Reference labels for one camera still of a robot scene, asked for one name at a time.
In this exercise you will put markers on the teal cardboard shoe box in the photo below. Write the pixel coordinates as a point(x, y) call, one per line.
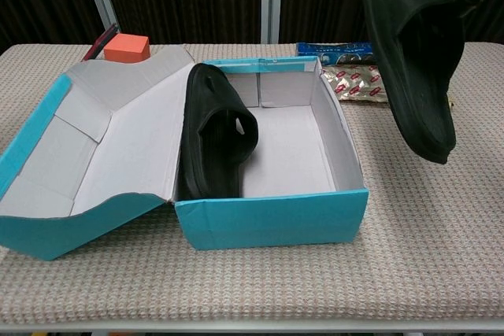
point(267, 218)

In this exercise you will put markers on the beige textured table cloth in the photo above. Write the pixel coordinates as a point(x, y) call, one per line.
point(252, 285)

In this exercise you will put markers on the orange block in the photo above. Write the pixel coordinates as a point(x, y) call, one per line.
point(126, 46)

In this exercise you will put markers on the blue cookie package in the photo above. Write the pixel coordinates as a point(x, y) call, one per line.
point(330, 52)

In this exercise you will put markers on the black slipper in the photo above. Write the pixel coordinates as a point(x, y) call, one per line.
point(220, 123)
point(417, 37)

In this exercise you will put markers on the silver red snack packet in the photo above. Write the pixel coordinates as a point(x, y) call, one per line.
point(354, 84)

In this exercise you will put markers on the flat red case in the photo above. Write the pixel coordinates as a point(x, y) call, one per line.
point(100, 43)

